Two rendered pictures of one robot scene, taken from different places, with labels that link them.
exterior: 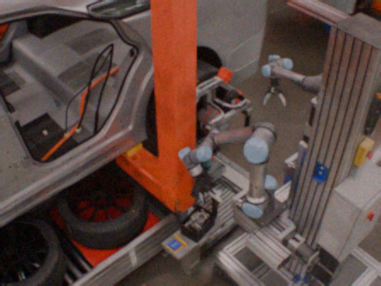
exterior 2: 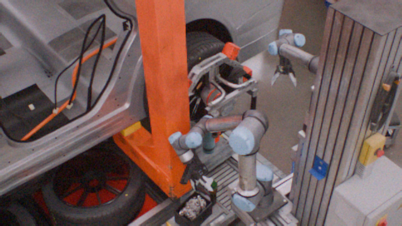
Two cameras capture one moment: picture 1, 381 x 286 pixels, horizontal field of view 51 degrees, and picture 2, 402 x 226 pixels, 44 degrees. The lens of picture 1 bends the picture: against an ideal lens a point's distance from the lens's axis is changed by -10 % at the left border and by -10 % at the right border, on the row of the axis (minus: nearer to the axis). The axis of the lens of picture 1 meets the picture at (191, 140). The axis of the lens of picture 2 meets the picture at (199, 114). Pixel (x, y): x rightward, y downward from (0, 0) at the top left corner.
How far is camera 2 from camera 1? 0.31 m
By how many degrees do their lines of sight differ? 4
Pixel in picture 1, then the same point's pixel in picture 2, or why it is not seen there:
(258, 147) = (242, 139)
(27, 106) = (10, 76)
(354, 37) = (353, 21)
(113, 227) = (102, 213)
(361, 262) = not seen: outside the picture
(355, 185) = (362, 185)
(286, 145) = not seen: hidden behind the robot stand
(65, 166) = (49, 146)
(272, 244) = not seen: outside the picture
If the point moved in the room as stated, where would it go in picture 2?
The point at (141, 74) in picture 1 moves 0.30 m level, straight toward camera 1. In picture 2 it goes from (137, 49) to (135, 81)
